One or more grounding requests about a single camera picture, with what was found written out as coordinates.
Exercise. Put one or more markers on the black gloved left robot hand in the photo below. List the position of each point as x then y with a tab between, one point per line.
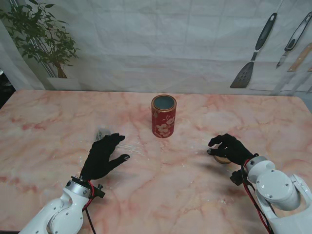
97	161

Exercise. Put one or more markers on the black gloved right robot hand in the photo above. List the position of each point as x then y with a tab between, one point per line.
235	151

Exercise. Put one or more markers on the gold round tin lid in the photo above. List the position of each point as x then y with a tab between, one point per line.
223	161

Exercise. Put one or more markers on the clear plastic tea bag pouch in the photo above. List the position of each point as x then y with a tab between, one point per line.
102	132

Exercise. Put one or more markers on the red floral tea tin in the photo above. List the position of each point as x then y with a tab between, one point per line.
163	122

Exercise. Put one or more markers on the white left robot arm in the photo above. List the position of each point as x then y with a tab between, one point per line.
61	212

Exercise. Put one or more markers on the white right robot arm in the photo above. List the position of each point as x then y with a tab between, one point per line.
278	192

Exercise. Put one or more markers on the white printed backdrop cloth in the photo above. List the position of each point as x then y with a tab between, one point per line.
156	44

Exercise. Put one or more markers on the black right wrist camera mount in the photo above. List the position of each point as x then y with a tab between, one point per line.
237	179

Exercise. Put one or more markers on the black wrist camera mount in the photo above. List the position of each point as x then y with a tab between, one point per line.
237	179
98	192

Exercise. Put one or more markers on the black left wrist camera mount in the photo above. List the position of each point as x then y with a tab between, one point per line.
98	192

